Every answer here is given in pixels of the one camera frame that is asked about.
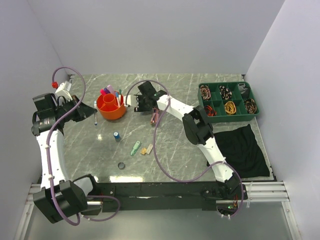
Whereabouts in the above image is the blue capped white marker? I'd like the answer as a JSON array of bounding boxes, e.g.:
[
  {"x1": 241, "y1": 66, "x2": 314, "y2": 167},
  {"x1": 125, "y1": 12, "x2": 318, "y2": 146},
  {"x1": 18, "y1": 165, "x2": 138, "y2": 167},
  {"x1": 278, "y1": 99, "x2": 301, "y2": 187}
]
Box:
[{"x1": 115, "y1": 91, "x2": 121, "y2": 108}]

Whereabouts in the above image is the light purple highlighter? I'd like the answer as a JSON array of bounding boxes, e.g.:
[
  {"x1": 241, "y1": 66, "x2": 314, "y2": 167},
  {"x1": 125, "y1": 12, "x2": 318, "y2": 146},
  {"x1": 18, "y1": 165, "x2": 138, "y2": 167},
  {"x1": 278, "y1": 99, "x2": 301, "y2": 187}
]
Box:
[{"x1": 106, "y1": 84, "x2": 115, "y2": 94}]

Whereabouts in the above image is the purple capped black highlighter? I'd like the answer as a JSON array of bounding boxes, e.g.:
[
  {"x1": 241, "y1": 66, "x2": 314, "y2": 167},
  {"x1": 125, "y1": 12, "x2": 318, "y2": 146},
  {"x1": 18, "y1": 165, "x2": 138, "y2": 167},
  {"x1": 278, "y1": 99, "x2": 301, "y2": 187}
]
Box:
[{"x1": 103, "y1": 87, "x2": 110, "y2": 94}]

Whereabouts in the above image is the pink capped black highlighter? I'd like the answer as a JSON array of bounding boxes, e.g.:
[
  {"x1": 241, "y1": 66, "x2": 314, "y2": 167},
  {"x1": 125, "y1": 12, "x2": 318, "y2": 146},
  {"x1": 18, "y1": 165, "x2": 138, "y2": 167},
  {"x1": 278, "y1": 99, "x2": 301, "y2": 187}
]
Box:
[{"x1": 100, "y1": 89, "x2": 107, "y2": 96}]

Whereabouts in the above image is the blue white pen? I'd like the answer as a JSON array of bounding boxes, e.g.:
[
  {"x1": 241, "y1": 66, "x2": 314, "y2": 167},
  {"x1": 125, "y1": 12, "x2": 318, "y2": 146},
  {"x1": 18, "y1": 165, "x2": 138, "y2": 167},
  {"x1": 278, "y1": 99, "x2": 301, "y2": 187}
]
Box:
[{"x1": 94, "y1": 100, "x2": 98, "y2": 126}]

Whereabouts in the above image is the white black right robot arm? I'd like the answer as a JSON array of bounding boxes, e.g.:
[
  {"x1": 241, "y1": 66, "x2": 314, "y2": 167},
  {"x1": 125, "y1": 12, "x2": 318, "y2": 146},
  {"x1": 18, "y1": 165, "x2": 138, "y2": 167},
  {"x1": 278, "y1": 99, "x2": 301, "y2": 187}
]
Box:
[{"x1": 132, "y1": 79, "x2": 245, "y2": 200}]

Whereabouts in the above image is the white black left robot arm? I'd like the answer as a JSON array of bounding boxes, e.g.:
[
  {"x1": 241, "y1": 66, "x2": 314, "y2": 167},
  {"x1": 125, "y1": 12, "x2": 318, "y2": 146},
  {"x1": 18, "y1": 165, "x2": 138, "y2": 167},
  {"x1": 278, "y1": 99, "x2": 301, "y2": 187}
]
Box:
[{"x1": 31, "y1": 93, "x2": 100, "y2": 224}]

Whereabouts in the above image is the orange round divided container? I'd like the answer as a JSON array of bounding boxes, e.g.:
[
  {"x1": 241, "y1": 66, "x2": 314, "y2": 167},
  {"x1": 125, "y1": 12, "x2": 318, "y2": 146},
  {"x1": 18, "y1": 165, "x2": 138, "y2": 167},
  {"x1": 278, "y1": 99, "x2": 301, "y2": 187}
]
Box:
[{"x1": 96, "y1": 93, "x2": 126, "y2": 120}]

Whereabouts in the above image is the blue glue stick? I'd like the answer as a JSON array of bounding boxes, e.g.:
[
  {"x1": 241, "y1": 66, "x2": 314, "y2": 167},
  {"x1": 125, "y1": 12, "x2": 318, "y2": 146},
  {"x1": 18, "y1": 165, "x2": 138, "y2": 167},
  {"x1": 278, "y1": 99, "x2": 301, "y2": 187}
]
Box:
[{"x1": 113, "y1": 131, "x2": 121, "y2": 142}]

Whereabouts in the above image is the tan eraser block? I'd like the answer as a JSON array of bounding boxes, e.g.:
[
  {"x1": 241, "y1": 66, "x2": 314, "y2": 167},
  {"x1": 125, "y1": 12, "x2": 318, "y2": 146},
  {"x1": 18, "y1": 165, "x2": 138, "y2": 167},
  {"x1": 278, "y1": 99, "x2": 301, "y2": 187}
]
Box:
[{"x1": 140, "y1": 148, "x2": 147, "y2": 155}]

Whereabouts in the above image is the pink black rolled band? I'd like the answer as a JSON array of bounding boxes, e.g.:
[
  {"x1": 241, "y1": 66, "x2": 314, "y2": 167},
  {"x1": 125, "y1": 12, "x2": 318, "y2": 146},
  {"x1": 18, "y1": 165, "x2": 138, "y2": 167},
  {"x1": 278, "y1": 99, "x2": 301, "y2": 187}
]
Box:
[{"x1": 199, "y1": 85, "x2": 211, "y2": 101}]

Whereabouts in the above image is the orange navy rolled band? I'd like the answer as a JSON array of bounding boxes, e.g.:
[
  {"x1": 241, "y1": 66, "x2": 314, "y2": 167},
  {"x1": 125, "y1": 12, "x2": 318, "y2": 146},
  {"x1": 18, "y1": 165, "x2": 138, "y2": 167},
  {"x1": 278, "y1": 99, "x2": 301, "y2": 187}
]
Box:
[{"x1": 203, "y1": 105, "x2": 217, "y2": 117}]

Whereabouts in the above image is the green compartment tray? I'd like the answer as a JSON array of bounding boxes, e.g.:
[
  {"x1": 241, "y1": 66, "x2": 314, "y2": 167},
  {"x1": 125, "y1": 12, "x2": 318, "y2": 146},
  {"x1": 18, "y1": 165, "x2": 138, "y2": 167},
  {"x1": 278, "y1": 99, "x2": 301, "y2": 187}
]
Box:
[{"x1": 198, "y1": 81, "x2": 260, "y2": 123}]

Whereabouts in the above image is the black white rolled band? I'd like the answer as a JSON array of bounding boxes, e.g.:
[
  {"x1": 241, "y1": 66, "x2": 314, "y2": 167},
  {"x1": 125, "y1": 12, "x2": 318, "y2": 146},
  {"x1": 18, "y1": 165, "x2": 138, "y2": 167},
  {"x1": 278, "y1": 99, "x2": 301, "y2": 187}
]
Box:
[{"x1": 218, "y1": 85, "x2": 232, "y2": 100}]

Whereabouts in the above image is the yellow rolled band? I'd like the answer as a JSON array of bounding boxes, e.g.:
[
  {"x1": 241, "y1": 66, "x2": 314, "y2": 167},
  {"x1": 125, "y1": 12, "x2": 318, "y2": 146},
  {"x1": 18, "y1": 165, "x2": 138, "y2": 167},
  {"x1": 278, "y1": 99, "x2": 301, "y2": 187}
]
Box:
[{"x1": 224, "y1": 101, "x2": 237, "y2": 115}]

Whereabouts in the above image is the grey rolled cloth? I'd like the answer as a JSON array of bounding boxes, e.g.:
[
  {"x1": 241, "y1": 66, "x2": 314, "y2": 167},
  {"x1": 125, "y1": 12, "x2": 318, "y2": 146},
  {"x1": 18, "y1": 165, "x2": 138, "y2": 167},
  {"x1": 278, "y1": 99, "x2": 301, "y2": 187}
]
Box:
[{"x1": 237, "y1": 82, "x2": 251, "y2": 99}]

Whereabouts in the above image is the black cloth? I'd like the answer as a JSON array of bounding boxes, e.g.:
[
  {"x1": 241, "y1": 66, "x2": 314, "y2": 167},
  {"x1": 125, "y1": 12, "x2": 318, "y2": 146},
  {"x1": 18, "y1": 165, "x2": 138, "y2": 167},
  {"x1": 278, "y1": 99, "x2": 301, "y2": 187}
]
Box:
[{"x1": 214, "y1": 124, "x2": 270, "y2": 179}]

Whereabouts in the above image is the brown black rolled band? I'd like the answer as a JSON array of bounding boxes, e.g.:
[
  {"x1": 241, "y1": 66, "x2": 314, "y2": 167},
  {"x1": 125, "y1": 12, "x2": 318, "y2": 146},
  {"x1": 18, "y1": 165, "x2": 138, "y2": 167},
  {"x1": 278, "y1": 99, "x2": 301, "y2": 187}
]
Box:
[{"x1": 243, "y1": 98, "x2": 258, "y2": 114}]

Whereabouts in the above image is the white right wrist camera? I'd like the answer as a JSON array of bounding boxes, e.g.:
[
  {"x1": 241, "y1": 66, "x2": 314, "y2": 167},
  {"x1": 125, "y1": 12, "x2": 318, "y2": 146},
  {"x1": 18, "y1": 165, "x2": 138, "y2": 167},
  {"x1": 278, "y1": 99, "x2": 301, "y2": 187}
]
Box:
[{"x1": 123, "y1": 95, "x2": 138, "y2": 108}]

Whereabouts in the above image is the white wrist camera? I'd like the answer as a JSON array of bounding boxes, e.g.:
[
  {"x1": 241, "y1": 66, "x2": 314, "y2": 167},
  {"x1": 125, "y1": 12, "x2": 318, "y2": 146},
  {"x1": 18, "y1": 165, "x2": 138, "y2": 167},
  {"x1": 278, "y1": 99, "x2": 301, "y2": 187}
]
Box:
[
  {"x1": 51, "y1": 80, "x2": 72, "y2": 101},
  {"x1": 123, "y1": 95, "x2": 138, "y2": 108}
]

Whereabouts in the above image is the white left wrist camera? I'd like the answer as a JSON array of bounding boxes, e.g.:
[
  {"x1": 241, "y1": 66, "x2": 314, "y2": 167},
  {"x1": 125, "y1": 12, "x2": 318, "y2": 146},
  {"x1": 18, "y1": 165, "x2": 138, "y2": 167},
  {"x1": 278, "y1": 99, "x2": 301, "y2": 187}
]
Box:
[{"x1": 51, "y1": 80, "x2": 72, "y2": 101}]

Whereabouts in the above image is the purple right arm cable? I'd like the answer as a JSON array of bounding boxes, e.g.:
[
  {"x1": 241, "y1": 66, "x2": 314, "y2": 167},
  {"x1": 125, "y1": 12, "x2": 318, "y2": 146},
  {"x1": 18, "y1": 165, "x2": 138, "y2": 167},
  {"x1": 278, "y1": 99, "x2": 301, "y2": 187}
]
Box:
[{"x1": 124, "y1": 79, "x2": 245, "y2": 218}]

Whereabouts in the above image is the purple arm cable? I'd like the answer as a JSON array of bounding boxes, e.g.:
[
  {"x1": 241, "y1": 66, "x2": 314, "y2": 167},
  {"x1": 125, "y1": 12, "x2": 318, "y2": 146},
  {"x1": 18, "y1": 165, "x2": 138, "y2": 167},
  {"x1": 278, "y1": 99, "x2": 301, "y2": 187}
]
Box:
[
  {"x1": 47, "y1": 66, "x2": 121, "y2": 227},
  {"x1": 124, "y1": 79, "x2": 245, "y2": 218}
]

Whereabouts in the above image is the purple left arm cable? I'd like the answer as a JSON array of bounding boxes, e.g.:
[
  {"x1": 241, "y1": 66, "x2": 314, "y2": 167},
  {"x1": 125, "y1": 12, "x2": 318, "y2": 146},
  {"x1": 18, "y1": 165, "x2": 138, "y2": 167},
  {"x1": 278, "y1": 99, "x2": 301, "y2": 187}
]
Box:
[{"x1": 47, "y1": 66, "x2": 121, "y2": 227}]

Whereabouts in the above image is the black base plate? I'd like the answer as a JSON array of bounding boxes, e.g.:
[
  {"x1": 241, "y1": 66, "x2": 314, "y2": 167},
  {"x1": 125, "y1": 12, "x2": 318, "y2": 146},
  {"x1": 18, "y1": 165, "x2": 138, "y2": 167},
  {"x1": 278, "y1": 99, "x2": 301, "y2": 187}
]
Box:
[{"x1": 87, "y1": 181, "x2": 248, "y2": 213}]

